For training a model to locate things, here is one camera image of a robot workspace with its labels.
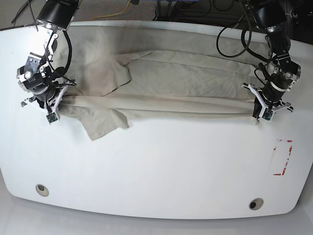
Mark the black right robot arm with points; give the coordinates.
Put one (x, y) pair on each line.
(37, 76)

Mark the beige t-shirt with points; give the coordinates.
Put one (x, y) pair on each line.
(126, 73)

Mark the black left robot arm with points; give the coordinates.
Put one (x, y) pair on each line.
(279, 71)

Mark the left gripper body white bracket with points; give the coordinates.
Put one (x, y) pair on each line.
(265, 102)

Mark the red tape rectangle marking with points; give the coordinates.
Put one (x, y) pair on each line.
(280, 157)

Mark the left table cable grommet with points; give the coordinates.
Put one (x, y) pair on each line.
(42, 190)

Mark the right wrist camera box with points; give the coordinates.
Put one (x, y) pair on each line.
(52, 117)

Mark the right table cable grommet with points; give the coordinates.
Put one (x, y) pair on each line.
(256, 204)

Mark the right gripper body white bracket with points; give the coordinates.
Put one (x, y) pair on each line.
(52, 95)

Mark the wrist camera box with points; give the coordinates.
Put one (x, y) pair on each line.
(268, 114)
(52, 117)

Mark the table cable grommet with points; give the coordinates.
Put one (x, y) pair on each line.
(42, 190)
(256, 204)

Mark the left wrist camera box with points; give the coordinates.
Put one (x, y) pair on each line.
(268, 114)

